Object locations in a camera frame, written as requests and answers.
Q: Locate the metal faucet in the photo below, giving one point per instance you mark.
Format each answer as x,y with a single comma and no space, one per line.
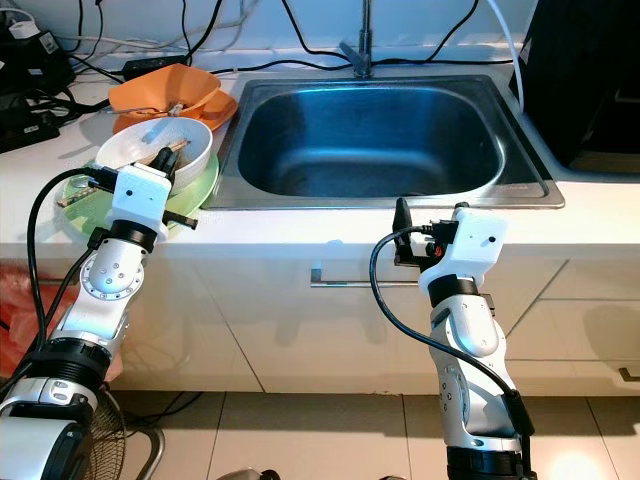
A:
363,45

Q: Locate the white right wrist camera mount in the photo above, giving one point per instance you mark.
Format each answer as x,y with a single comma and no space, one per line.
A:
475,240

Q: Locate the black appliance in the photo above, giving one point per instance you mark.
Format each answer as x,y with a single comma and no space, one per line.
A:
585,80

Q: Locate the white kitchen cabinet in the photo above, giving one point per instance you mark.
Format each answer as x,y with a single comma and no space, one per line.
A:
260,340

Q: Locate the red plastic bag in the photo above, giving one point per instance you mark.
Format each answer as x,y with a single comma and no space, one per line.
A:
20,320

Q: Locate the green plate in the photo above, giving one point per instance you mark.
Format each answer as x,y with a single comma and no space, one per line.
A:
205,195

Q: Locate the orange bowl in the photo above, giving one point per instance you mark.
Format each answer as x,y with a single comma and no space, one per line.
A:
170,90

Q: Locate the black power adapter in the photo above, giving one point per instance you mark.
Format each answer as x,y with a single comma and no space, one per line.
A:
155,68

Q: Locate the orange plate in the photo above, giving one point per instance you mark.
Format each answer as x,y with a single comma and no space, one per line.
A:
222,108

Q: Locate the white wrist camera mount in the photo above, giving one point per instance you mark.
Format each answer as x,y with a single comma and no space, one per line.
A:
140,195
475,240

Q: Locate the stainless steel sink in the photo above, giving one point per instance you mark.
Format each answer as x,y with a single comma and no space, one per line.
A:
370,140

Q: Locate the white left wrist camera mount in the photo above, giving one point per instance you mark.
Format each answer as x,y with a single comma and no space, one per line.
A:
140,195

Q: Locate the metal spoon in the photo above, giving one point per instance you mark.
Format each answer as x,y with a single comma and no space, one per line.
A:
178,108

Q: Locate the white bowl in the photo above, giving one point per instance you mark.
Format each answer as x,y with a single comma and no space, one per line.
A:
130,148

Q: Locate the black charger block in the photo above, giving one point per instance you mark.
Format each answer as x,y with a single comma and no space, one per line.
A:
20,55

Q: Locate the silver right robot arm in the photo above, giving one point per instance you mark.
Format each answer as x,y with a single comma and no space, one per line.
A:
470,340

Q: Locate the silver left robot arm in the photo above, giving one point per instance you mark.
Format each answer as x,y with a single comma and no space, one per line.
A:
105,280

